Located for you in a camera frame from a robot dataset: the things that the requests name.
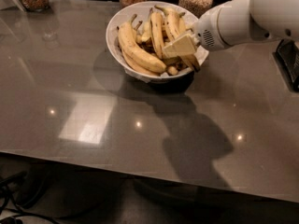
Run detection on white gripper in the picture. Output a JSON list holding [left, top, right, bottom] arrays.
[[163, 5, 232, 58]]

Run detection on long yellow banana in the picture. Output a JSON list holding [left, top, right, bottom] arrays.
[[155, 6, 200, 72]]

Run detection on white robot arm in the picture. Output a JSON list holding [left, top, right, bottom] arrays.
[[163, 0, 299, 57]]

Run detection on middle upright yellow banana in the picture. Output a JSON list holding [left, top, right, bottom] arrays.
[[149, 10, 164, 59]]

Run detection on small back yellow banana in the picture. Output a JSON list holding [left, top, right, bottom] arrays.
[[136, 21, 151, 44]]

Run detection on white ceramic bowl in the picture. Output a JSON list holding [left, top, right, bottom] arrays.
[[106, 1, 196, 84]]

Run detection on lower front yellow banana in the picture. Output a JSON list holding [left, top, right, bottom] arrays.
[[121, 51, 158, 77]]

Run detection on large front yellow banana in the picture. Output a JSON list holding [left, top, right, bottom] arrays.
[[118, 14, 166, 75]]

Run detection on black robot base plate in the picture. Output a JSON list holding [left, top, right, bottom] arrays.
[[274, 39, 299, 92]]

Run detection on black cables on floor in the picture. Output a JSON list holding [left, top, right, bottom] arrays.
[[0, 170, 60, 224]]

